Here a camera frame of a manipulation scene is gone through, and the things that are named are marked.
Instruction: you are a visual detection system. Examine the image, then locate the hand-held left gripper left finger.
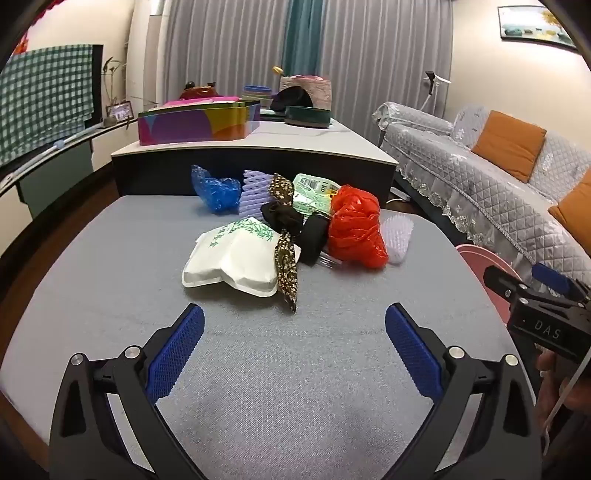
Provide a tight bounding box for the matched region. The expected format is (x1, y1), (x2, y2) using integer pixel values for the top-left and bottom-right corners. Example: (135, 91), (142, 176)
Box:
(48, 302), (206, 480)

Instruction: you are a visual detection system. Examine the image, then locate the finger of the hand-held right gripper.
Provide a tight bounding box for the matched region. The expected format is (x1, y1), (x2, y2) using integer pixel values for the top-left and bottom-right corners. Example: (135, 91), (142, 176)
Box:
(531, 263), (591, 303)
(484, 265), (527, 308)

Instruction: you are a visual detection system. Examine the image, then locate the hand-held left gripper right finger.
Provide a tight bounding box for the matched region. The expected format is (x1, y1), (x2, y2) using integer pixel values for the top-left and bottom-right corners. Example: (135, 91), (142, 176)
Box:
(385, 302), (542, 480)

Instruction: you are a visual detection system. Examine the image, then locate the pink plastic bin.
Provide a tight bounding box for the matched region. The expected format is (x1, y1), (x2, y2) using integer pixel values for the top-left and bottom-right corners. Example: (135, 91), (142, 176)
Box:
(455, 244), (525, 330)

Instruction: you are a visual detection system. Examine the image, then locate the white tissue packet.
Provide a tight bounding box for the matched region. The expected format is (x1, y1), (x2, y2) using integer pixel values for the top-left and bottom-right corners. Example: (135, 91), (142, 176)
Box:
(181, 218), (303, 298)

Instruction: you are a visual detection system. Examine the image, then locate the white foam net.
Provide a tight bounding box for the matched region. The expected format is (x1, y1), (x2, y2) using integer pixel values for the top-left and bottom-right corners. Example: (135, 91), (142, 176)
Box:
(381, 215), (415, 265)

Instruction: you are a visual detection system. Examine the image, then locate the brown floral hair scarf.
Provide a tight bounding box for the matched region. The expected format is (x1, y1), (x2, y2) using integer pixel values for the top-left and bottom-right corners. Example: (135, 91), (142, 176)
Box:
(269, 173), (302, 315)

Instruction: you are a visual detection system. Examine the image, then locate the red plastic bag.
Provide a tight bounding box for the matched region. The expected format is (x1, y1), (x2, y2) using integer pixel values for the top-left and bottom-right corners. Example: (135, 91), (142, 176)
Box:
(328, 185), (389, 270)

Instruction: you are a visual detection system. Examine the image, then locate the blue plastic bag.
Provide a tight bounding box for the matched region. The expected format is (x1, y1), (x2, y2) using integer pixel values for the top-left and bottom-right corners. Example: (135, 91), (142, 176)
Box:
(191, 164), (242, 214)

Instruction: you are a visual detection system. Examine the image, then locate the purple foam net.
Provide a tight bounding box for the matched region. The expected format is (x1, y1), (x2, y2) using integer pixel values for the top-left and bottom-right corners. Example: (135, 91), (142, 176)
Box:
(239, 169), (278, 220)

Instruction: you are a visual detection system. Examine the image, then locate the green and white packet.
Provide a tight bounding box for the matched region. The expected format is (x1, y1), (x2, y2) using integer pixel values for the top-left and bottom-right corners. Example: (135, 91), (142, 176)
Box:
(292, 172), (343, 217)

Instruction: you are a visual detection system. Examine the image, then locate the person's right hand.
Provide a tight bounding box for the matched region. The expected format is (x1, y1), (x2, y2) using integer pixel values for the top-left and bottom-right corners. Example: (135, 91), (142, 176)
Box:
(536, 351), (591, 411)

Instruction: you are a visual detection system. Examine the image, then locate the orange cushion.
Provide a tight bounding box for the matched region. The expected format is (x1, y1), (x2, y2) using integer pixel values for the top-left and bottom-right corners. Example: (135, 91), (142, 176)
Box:
(471, 110), (548, 183)
(548, 168), (591, 257)

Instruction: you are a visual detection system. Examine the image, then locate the grey padded mat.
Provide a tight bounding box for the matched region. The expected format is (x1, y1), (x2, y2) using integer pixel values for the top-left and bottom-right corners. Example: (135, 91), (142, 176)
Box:
(0, 194), (539, 480)

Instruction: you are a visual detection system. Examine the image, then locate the grey quilted sofa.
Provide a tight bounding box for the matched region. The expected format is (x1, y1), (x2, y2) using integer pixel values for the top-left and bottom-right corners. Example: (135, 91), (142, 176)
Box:
(372, 102), (591, 296)

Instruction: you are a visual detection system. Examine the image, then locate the white floor lamp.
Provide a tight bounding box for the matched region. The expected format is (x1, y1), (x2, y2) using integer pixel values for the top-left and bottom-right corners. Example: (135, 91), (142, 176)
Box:
(422, 70), (452, 112)

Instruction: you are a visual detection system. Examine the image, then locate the green television cabinet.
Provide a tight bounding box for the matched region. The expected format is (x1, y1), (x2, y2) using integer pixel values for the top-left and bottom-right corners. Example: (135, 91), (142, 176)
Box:
(0, 122), (139, 217)

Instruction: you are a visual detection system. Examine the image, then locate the colourful rectangular box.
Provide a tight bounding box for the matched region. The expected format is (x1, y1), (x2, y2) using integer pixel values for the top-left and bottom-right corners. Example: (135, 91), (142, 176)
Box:
(137, 99), (262, 147)

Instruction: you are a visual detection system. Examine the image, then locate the white-topped coffee table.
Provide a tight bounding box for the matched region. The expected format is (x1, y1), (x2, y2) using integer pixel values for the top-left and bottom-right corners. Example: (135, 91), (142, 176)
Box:
(111, 115), (400, 208)

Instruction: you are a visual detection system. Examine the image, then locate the grey curtain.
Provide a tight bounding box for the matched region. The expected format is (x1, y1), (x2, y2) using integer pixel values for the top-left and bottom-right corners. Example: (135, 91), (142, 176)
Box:
(159, 0), (294, 99)
(318, 0), (455, 148)

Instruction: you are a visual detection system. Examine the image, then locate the red teapot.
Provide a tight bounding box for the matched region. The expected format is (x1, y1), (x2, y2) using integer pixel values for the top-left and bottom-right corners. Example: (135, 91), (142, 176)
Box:
(180, 80), (222, 100)

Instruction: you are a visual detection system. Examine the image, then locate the pink lace basket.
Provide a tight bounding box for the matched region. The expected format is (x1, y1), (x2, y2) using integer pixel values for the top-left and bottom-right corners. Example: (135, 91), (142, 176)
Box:
(279, 74), (334, 110)

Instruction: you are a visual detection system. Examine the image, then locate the stack of coloured bowls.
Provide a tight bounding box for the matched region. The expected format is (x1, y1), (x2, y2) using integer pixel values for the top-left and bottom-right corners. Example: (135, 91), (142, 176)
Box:
(241, 84), (273, 102)

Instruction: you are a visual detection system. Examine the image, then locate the black round lid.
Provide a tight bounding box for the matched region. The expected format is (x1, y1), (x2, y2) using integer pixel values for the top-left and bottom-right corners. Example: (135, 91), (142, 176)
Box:
(270, 87), (315, 113)

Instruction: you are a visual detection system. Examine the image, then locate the black television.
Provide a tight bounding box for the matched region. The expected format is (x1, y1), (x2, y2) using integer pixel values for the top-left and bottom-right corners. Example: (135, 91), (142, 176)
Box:
(90, 44), (105, 123)

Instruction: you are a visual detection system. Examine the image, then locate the thin-stemmed plant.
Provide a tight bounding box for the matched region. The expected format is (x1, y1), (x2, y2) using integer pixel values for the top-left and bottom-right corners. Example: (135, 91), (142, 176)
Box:
(100, 56), (125, 104)

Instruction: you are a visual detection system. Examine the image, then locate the green checked cloth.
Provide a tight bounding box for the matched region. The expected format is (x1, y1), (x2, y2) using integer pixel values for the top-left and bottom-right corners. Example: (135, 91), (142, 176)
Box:
(0, 44), (95, 167)

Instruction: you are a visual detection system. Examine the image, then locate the white standing air conditioner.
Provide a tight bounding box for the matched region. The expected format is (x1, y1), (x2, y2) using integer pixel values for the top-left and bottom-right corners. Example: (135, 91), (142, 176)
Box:
(145, 0), (169, 109)

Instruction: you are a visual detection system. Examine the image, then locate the teal curtain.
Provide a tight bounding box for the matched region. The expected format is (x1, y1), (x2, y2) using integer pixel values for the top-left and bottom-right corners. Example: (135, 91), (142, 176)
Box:
(283, 0), (324, 77)

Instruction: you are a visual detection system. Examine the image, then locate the white cord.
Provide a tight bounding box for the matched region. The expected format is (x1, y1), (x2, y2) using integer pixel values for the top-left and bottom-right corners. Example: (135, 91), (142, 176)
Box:
(540, 364), (587, 455)

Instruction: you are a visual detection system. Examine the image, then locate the photo frame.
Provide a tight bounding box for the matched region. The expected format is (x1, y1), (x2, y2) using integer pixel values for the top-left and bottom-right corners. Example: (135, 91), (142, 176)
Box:
(105, 102), (136, 124)

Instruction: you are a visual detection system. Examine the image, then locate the framed wall picture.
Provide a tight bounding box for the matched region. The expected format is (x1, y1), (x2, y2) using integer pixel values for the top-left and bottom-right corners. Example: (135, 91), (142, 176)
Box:
(498, 6), (580, 51)

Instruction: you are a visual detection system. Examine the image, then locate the red wall decoration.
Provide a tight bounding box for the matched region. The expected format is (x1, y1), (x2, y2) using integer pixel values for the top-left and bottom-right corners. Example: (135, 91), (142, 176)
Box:
(16, 0), (63, 55)

